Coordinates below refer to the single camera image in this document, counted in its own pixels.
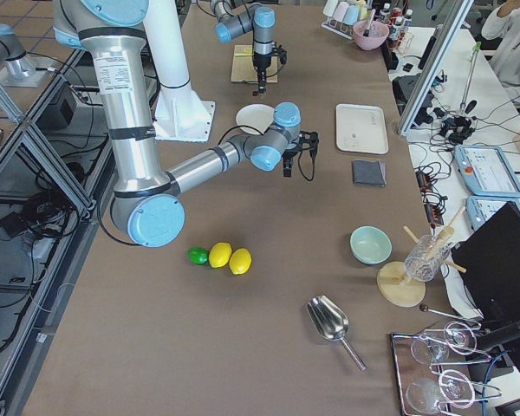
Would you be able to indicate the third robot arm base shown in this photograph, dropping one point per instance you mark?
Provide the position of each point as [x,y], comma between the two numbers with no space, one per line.
[19,71]

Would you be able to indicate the blue teach pendant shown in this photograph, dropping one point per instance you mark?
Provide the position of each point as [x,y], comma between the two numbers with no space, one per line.
[481,208]
[486,171]

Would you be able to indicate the metal glass rack tray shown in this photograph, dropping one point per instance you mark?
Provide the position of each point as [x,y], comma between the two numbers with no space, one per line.
[431,370]

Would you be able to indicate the yellow lemon lower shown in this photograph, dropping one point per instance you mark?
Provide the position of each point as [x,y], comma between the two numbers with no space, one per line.
[240,261]

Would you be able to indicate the blue teach pendant upper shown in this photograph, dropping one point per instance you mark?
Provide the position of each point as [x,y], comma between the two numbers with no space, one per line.
[486,171]

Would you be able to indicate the blue teach pendant lower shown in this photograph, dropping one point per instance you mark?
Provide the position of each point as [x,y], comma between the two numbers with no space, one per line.
[481,208]

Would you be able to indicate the clear textured glass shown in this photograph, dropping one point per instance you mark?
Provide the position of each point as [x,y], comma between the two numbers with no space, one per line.
[426,258]

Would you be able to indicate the cream round plate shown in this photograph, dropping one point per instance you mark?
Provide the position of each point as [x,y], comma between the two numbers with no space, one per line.
[255,118]

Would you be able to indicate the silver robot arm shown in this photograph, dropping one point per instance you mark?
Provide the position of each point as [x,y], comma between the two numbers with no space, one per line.
[236,18]
[145,87]

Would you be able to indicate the grey folded cloth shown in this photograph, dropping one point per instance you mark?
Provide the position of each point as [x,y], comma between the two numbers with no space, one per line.
[369,172]

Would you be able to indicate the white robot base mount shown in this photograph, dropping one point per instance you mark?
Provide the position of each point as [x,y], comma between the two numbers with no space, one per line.
[180,114]

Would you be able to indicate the yellow lemon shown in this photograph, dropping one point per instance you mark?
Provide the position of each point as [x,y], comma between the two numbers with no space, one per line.
[219,254]
[240,261]

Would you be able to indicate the metal scoop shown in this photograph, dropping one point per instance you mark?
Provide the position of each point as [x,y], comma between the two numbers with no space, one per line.
[331,323]

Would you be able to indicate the wooden cutting board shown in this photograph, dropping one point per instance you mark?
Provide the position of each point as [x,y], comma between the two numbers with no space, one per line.
[242,69]

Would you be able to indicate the wooden cup stand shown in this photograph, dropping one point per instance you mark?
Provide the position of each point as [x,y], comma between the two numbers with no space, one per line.
[400,289]

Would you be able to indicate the pastel cup rack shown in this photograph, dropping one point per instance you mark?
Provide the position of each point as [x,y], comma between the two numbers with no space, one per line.
[345,13]

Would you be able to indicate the light green bowl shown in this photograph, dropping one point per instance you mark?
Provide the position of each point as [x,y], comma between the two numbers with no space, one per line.
[370,245]

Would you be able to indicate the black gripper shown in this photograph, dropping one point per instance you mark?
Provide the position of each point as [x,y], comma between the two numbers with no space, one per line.
[261,63]
[289,156]

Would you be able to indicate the green lime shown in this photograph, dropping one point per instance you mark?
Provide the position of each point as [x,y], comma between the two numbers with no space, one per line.
[198,255]

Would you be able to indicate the black monitor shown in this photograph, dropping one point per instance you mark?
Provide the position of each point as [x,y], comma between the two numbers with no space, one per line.
[491,256]

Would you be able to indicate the person in white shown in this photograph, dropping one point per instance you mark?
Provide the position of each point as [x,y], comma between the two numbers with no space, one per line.
[504,23]

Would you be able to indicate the yellow lemon upper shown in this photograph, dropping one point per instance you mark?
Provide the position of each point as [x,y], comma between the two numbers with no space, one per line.
[219,254]

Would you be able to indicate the cream rectangular tray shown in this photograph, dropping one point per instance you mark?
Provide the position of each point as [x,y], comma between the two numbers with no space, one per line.
[360,129]

